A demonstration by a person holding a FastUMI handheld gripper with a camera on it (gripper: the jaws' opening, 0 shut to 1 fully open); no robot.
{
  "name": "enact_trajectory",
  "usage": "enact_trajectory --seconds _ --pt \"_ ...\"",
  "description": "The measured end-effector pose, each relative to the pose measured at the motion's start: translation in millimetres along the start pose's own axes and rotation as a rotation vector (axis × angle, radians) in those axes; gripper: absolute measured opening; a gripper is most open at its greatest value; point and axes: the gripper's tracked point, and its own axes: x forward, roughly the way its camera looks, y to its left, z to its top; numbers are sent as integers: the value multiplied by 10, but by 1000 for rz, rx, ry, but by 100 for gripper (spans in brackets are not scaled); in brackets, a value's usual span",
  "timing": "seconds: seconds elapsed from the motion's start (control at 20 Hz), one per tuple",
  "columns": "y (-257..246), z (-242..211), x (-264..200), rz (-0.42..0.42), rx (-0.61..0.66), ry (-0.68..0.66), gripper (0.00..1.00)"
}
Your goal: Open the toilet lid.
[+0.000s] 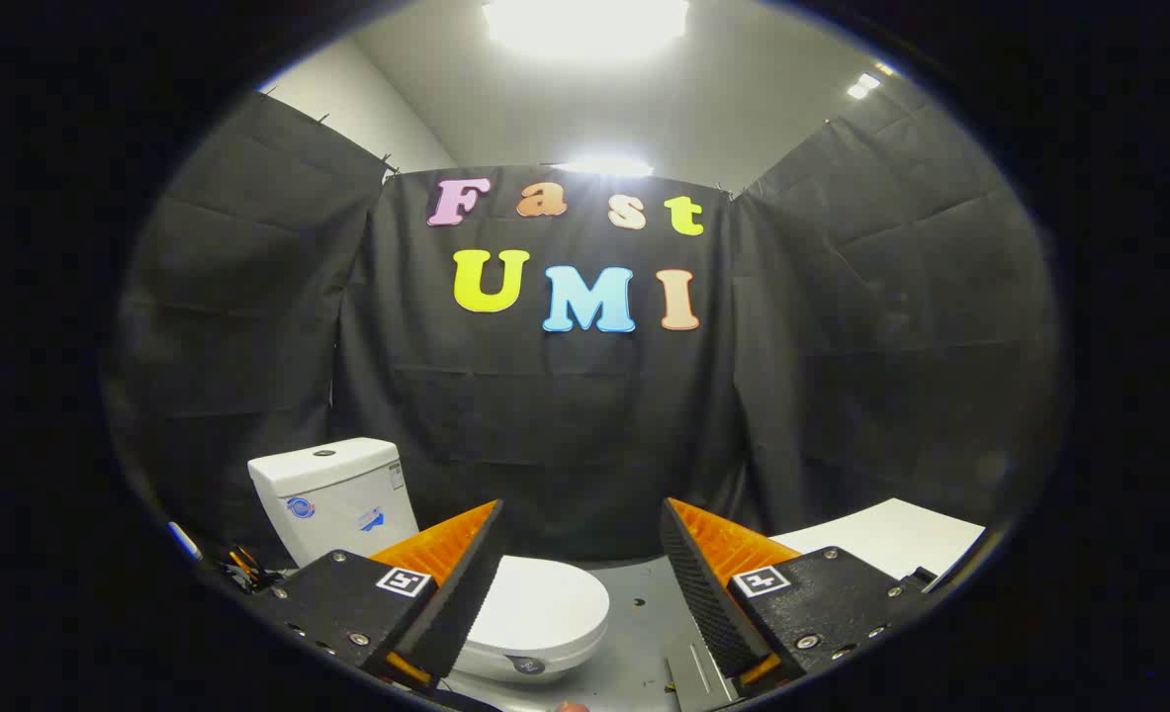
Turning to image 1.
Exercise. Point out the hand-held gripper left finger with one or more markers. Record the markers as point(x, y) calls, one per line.
point(456, 593)

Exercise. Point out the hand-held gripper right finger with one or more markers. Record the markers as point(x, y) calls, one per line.
point(708, 593)

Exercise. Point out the grey panelled cabinet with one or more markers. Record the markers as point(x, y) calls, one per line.
point(891, 539)

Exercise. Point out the black backdrop cloth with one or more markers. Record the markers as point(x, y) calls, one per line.
point(565, 435)

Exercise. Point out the orange and black tool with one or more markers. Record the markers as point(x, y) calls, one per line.
point(243, 569)

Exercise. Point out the long ceiling light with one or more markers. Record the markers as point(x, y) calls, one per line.
point(604, 166)

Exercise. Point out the small ceiling light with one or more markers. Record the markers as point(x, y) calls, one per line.
point(863, 85)

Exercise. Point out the large ceiling light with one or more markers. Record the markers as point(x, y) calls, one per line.
point(584, 25)

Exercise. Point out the metal bracket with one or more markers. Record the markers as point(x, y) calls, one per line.
point(695, 677)

